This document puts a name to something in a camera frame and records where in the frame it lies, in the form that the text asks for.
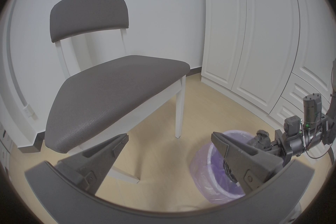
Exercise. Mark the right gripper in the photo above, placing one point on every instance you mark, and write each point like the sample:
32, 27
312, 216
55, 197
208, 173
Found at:
292, 145

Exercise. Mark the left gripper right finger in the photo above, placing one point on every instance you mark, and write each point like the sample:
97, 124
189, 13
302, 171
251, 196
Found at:
244, 165

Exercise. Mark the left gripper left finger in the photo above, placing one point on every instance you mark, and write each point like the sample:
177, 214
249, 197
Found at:
91, 162

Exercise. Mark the black plastic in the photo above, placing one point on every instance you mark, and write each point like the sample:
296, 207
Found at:
259, 141

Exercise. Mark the purple plastic bag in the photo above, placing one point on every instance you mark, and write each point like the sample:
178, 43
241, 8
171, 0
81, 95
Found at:
199, 165

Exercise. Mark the pale grey trash bin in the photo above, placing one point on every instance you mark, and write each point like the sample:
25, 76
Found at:
212, 175

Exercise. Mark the grey padded white chair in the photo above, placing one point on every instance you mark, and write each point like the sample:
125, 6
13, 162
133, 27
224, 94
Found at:
118, 81

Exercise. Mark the white wardrobe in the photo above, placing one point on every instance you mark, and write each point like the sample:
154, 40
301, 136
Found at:
249, 34

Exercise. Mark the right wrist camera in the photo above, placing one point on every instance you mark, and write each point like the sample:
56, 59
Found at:
292, 125

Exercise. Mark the white wall socket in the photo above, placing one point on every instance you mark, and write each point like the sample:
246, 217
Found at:
28, 112

